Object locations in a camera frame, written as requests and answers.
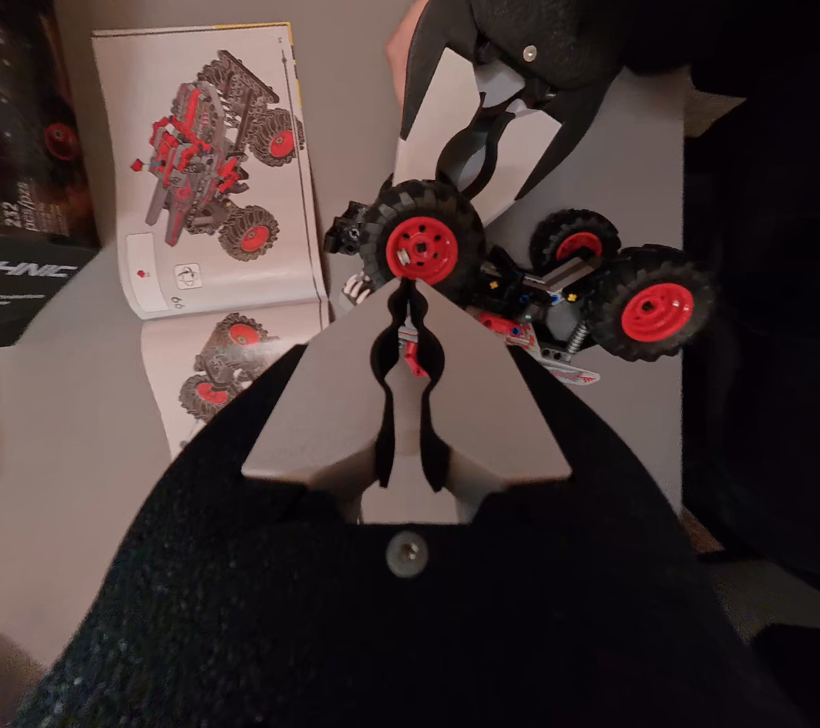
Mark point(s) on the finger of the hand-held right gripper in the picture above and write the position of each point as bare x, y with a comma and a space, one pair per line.
426, 119
525, 158

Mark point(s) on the black toy set box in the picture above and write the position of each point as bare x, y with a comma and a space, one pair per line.
32, 164

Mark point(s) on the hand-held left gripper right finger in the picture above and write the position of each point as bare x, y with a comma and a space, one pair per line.
499, 414

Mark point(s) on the person's black clothing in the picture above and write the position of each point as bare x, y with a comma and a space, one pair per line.
756, 292

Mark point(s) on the person's right hand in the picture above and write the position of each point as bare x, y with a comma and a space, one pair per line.
403, 42

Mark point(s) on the black red toy monster truck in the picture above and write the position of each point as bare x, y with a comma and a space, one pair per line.
653, 305

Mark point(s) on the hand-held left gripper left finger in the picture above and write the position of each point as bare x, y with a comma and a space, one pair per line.
314, 414

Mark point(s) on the white instruction booklet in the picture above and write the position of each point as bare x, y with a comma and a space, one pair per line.
134, 100

